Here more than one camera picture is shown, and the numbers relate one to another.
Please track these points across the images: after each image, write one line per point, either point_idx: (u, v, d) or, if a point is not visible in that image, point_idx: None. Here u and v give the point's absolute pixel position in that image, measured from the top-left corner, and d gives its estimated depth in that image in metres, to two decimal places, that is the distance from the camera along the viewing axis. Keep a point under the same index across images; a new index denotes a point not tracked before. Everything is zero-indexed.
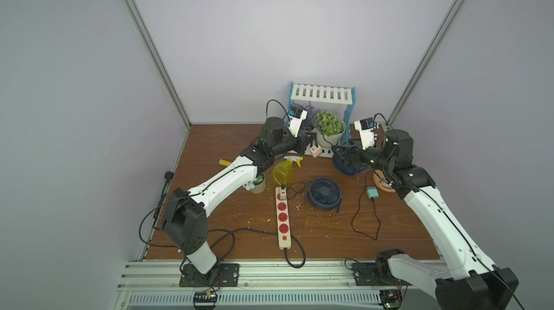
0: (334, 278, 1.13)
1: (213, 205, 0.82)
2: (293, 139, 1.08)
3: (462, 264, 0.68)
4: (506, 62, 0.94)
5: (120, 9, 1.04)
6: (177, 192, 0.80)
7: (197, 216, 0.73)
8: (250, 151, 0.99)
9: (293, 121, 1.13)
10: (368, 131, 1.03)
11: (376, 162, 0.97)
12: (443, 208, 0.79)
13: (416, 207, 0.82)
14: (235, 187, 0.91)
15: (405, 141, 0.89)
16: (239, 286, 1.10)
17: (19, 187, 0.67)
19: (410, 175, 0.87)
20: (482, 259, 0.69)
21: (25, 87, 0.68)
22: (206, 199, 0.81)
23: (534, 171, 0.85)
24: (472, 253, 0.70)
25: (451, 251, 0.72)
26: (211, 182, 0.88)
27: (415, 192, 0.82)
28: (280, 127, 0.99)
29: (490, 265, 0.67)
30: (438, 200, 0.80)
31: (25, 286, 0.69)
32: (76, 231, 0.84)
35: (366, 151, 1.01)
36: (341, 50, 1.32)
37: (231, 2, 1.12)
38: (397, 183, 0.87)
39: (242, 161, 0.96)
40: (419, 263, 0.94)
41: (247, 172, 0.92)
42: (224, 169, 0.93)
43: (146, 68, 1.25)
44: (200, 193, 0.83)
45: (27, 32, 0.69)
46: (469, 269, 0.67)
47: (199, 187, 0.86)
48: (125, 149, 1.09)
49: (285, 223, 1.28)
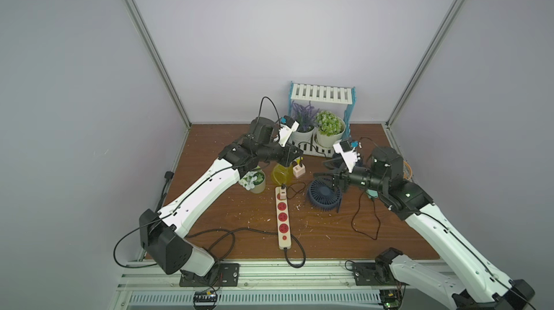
0: (334, 278, 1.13)
1: (188, 224, 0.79)
2: (280, 149, 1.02)
3: (484, 289, 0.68)
4: (506, 62, 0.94)
5: (118, 8, 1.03)
6: (146, 214, 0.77)
7: (169, 240, 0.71)
8: (230, 151, 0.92)
9: (282, 130, 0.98)
10: (352, 151, 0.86)
11: (366, 183, 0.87)
12: (449, 228, 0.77)
13: (419, 228, 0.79)
14: (212, 197, 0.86)
15: (396, 161, 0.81)
16: (239, 286, 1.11)
17: (19, 187, 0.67)
19: (407, 196, 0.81)
20: (500, 277, 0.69)
21: (24, 86, 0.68)
22: (178, 221, 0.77)
23: (534, 171, 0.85)
24: (489, 273, 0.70)
25: (467, 275, 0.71)
26: (183, 197, 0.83)
27: (418, 215, 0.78)
28: (270, 125, 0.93)
29: (507, 282, 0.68)
30: (441, 219, 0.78)
31: (24, 286, 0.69)
32: (76, 231, 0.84)
35: (350, 176, 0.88)
36: (341, 51, 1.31)
37: (231, 2, 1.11)
38: (397, 206, 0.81)
39: (219, 166, 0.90)
40: (426, 269, 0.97)
41: (224, 179, 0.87)
42: (200, 178, 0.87)
43: (146, 67, 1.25)
44: (172, 214, 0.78)
45: (27, 31, 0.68)
46: (492, 294, 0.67)
47: (170, 207, 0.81)
48: (124, 149, 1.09)
49: (285, 223, 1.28)
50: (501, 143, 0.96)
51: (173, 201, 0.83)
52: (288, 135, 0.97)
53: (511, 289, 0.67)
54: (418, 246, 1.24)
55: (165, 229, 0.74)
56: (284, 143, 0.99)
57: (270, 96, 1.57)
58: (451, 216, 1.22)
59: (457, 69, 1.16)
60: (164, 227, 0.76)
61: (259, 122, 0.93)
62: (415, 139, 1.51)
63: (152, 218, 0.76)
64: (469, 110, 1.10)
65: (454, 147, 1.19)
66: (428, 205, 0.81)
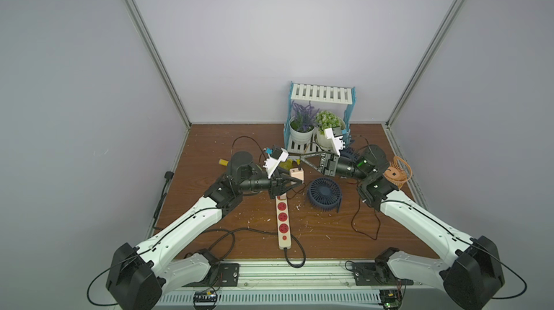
0: (335, 278, 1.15)
1: (165, 260, 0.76)
2: (265, 181, 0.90)
3: (447, 249, 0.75)
4: (506, 61, 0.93)
5: (118, 8, 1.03)
6: (122, 248, 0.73)
7: (143, 278, 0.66)
8: (216, 190, 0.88)
9: (270, 160, 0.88)
10: (339, 139, 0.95)
11: (351, 169, 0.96)
12: (414, 205, 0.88)
13: (391, 212, 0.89)
14: (192, 235, 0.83)
15: (384, 166, 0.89)
16: (239, 286, 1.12)
17: (17, 187, 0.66)
19: (375, 187, 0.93)
20: (459, 236, 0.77)
21: (23, 86, 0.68)
22: (156, 257, 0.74)
23: (535, 171, 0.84)
24: (451, 234, 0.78)
25: (435, 241, 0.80)
26: (165, 233, 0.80)
27: (385, 202, 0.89)
28: (247, 163, 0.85)
29: (468, 239, 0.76)
30: (405, 199, 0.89)
31: (23, 287, 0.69)
32: (76, 232, 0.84)
35: (338, 164, 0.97)
36: (342, 51, 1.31)
37: (231, 3, 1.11)
38: (368, 199, 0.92)
39: (205, 204, 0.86)
40: (417, 258, 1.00)
41: (208, 218, 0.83)
42: (184, 214, 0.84)
43: (146, 68, 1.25)
44: (151, 250, 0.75)
45: (27, 31, 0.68)
46: (455, 251, 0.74)
47: (149, 241, 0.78)
48: (125, 149, 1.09)
49: (285, 223, 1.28)
50: (501, 143, 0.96)
51: (154, 236, 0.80)
52: (274, 166, 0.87)
53: (470, 244, 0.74)
54: (418, 246, 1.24)
55: (141, 266, 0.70)
56: (272, 173, 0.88)
57: (271, 96, 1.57)
58: (451, 215, 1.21)
59: (457, 69, 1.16)
60: (139, 263, 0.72)
61: (234, 161, 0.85)
62: (415, 139, 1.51)
63: (128, 254, 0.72)
64: (468, 110, 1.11)
65: (454, 146, 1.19)
66: (393, 191, 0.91)
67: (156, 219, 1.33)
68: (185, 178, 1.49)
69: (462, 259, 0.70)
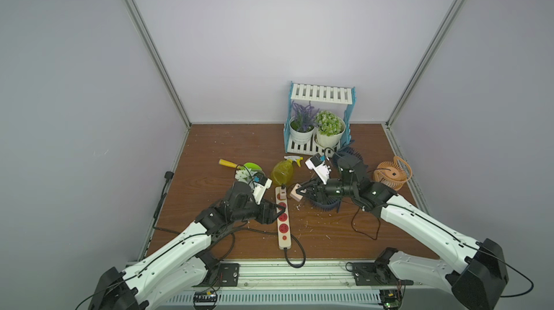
0: (334, 278, 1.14)
1: (150, 288, 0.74)
2: (254, 206, 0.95)
3: (456, 257, 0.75)
4: (506, 61, 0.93)
5: (119, 9, 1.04)
6: (109, 272, 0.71)
7: (126, 306, 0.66)
8: (207, 216, 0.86)
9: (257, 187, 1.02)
10: (322, 165, 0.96)
11: (341, 190, 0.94)
12: (414, 210, 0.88)
13: (392, 219, 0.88)
14: (181, 262, 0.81)
15: (358, 166, 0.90)
16: (239, 286, 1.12)
17: (16, 187, 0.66)
19: (374, 194, 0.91)
20: (467, 242, 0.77)
21: (24, 83, 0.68)
22: (141, 283, 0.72)
23: (535, 171, 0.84)
24: (457, 241, 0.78)
25: (442, 249, 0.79)
26: (154, 259, 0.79)
27: (386, 207, 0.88)
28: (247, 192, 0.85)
29: (475, 244, 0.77)
30: (405, 205, 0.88)
31: (24, 286, 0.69)
32: (75, 231, 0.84)
35: (326, 187, 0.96)
36: (342, 51, 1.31)
37: (231, 2, 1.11)
38: (368, 206, 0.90)
39: (194, 230, 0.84)
40: (418, 260, 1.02)
41: (195, 246, 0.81)
42: (174, 240, 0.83)
43: (146, 67, 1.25)
44: (137, 275, 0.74)
45: (28, 32, 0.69)
46: (464, 258, 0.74)
47: (136, 267, 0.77)
48: (125, 150, 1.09)
49: (285, 223, 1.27)
50: (501, 142, 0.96)
51: (141, 260, 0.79)
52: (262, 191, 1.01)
53: (478, 249, 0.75)
54: (418, 246, 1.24)
55: (125, 293, 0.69)
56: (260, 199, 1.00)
57: (271, 96, 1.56)
58: (451, 216, 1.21)
59: (457, 69, 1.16)
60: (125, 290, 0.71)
61: (233, 190, 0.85)
62: (415, 139, 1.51)
63: (114, 279, 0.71)
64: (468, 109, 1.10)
65: (454, 146, 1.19)
66: (393, 196, 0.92)
67: (156, 219, 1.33)
68: (186, 178, 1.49)
69: (473, 267, 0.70)
